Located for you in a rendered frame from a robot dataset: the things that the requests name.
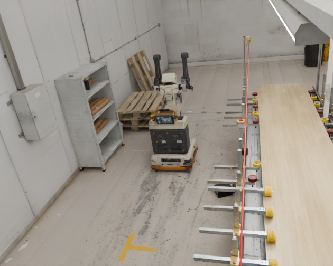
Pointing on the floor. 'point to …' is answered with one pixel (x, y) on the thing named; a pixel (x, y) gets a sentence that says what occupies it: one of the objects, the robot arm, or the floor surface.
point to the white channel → (330, 24)
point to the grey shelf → (84, 148)
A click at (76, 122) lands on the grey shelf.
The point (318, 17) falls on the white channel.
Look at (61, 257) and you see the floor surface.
